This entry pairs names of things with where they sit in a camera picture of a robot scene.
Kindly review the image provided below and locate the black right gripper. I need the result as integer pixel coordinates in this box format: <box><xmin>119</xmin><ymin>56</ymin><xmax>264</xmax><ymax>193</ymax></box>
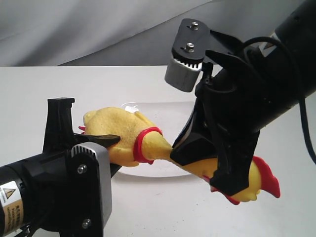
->
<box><xmin>170</xmin><ymin>67</ymin><xmax>262</xmax><ymax>196</ymax></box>

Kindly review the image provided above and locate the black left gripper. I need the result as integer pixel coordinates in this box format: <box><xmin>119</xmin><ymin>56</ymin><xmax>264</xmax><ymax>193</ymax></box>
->
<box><xmin>39</xmin><ymin>97</ymin><xmax>121</xmax><ymax>188</ymax></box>

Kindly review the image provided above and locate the yellow rubber chicken toy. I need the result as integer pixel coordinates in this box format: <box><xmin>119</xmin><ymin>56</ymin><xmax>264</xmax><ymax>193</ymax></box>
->
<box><xmin>80</xmin><ymin>107</ymin><xmax>281</xmax><ymax>205</ymax></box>

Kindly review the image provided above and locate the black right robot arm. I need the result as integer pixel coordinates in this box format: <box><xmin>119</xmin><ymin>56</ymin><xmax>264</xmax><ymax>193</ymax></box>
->
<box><xmin>164</xmin><ymin>0</ymin><xmax>316</xmax><ymax>196</ymax></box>

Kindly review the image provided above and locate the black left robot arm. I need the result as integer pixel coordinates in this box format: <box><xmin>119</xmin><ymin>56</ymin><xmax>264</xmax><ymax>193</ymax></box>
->
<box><xmin>0</xmin><ymin>98</ymin><xmax>120</xmax><ymax>237</ymax></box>

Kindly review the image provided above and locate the white square plate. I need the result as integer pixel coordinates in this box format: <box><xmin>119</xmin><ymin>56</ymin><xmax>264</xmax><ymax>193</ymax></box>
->
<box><xmin>118</xmin><ymin>101</ymin><xmax>194</xmax><ymax>178</ymax></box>

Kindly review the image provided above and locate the grey backdrop cloth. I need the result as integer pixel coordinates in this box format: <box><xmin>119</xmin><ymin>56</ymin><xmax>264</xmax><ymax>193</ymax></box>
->
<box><xmin>0</xmin><ymin>0</ymin><xmax>294</xmax><ymax>67</ymax></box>

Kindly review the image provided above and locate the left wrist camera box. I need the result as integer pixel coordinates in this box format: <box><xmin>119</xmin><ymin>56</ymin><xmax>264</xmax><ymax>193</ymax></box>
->
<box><xmin>66</xmin><ymin>142</ymin><xmax>112</xmax><ymax>237</ymax></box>

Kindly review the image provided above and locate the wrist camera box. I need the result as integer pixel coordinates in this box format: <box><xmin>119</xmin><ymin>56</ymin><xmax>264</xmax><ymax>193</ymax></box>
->
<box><xmin>164</xmin><ymin>18</ymin><xmax>210</xmax><ymax>92</ymax></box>
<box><xmin>66</xmin><ymin>142</ymin><xmax>112</xmax><ymax>237</ymax></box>

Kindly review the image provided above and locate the black camera cable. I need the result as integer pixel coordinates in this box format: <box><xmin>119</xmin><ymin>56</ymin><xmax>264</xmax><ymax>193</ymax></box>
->
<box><xmin>196</xmin><ymin>36</ymin><xmax>316</xmax><ymax>173</ymax></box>

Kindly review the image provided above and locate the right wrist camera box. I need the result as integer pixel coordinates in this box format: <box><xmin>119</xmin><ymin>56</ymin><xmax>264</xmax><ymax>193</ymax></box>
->
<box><xmin>164</xmin><ymin>18</ymin><xmax>210</xmax><ymax>92</ymax></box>

